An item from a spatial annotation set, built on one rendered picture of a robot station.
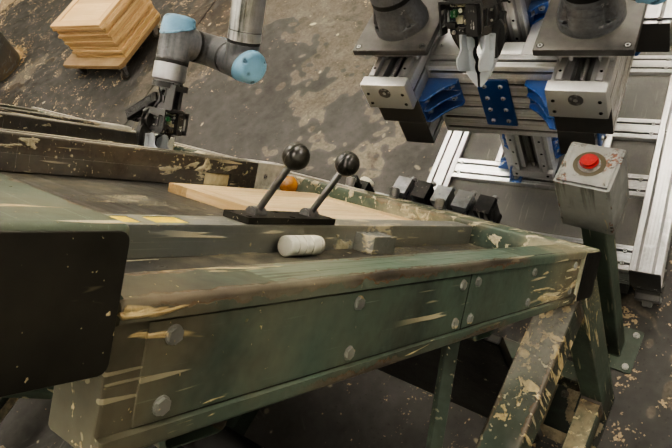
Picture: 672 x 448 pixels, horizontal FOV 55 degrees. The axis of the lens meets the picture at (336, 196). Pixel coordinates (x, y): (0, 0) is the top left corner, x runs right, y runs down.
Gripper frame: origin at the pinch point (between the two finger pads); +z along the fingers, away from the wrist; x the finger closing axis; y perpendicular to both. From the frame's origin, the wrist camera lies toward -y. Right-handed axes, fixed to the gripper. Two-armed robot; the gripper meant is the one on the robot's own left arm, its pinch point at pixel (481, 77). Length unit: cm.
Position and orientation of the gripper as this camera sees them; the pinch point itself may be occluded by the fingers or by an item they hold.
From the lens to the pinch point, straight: 110.4
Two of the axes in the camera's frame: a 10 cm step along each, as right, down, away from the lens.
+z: 1.3, 9.0, 4.2
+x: 8.3, 1.3, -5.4
